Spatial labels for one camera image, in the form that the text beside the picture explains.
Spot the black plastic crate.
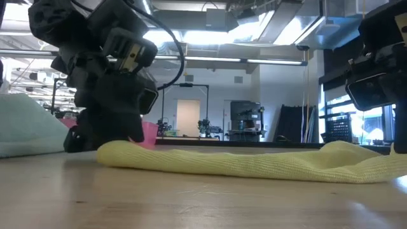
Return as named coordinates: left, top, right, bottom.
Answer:
left=324, top=113, right=357, bottom=144

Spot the pale green microfiber towel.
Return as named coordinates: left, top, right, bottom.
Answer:
left=0, top=93, right=70, bottom=159

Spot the black background rig frame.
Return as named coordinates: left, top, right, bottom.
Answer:
left=161, top=82, right=210, bottom=137

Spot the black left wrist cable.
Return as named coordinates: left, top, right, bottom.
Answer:
left=123, top=0, right=186, bottom=92

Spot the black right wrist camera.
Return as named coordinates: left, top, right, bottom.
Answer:
left=345, top=72, right=397, bottom=112

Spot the pink plastic bin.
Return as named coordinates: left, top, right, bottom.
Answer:
left=59, top=117, right=159, bottom=151

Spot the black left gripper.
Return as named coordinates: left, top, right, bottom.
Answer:
left=62, top=53, right=151, bottom=154

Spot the background wooden table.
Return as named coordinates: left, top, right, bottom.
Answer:
left=155, top=135, right=221, bottom=142

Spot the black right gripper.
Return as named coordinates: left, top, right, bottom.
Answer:
left=347, top=42, right=407, bottom=155

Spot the black standing panel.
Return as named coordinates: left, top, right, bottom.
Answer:
left=273, top=104, right=319, bottom=143

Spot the black equipment cabinet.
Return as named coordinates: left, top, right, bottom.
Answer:
left=227, top=101, right=266, bottom=142

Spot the yellow microfiber towel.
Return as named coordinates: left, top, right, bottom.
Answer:
left=96, top=139, right=407, bottom=184

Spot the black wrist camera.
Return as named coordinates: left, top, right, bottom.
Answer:
left=345, top=72, right=397, bottom=112
left=137, top=84, right=160, bottom=116

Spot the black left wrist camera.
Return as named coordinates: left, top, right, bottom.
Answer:
left=137, top=84, right=160, bottom=116

